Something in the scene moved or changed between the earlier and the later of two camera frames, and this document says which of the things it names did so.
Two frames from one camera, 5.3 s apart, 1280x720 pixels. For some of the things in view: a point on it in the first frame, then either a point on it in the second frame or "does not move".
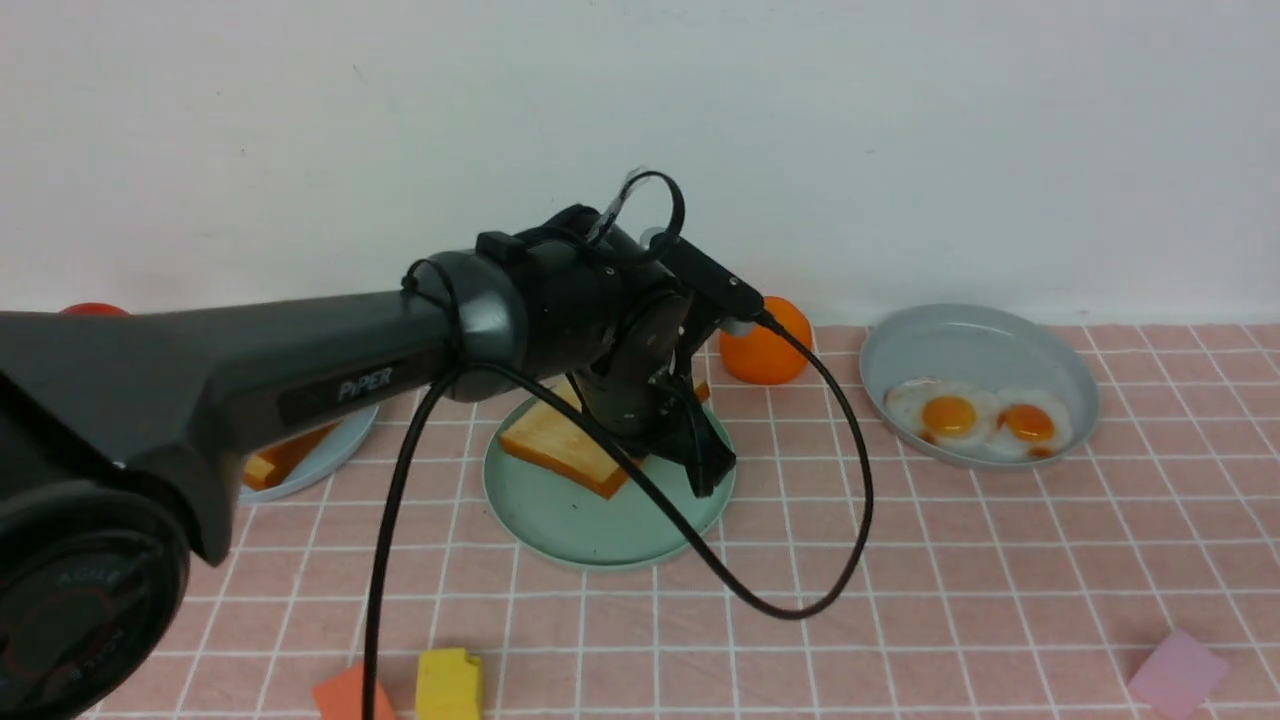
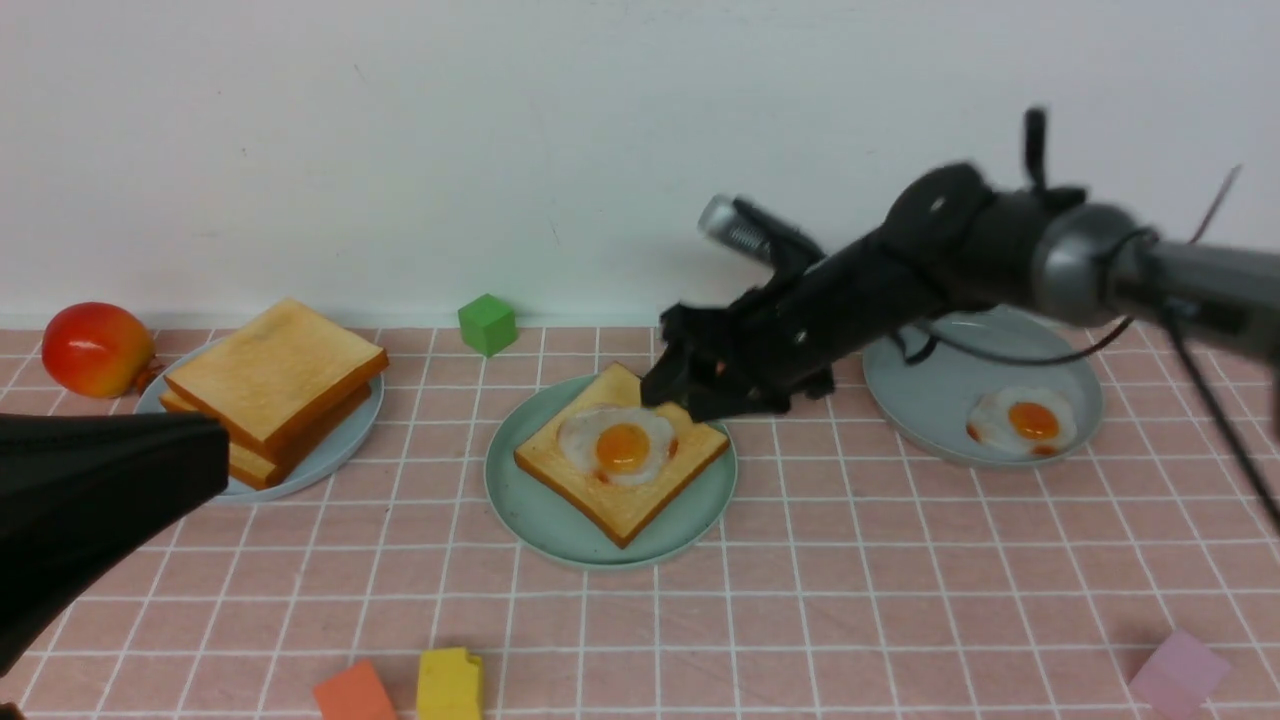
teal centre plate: [562, 520] does not move
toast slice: [556, 435] to [616, 511]
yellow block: [448, 685] does not move
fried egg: [941, 412] to [620, 445]
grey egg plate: [978, 387] does not move
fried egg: [1029, 423] does not move
